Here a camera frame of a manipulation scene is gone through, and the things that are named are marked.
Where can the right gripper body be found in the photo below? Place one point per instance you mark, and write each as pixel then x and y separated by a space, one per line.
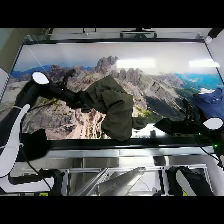
pixel 164 126

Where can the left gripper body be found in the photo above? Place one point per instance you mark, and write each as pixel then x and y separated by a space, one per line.
pixel 81 101

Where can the olive green garment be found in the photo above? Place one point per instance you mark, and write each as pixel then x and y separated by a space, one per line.
pixel 115 110

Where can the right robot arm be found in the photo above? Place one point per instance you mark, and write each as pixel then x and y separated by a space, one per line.
pixel 195 127

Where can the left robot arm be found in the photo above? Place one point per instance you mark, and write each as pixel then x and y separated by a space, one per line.
pixel 29 93

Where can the blue garment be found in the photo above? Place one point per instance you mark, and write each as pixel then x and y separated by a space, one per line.
pixel 210 104

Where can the silver frame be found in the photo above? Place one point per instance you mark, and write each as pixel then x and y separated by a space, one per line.
pixel 126 176

